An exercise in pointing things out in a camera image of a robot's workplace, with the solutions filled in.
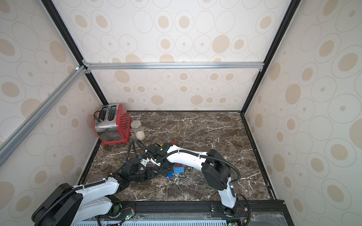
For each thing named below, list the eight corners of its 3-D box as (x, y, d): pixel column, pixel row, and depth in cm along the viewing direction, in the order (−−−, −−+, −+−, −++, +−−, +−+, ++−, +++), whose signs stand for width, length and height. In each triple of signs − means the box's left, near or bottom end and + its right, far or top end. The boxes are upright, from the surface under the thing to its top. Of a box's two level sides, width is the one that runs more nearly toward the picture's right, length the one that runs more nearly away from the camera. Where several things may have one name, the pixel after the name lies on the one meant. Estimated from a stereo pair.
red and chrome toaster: (100, 144, 102) (86, 128, 87) (113, 116, 119) (103, 98, 104) (126, 144, 102) (117, 128, 87) (135, 116, 119) (128, 98, 105)
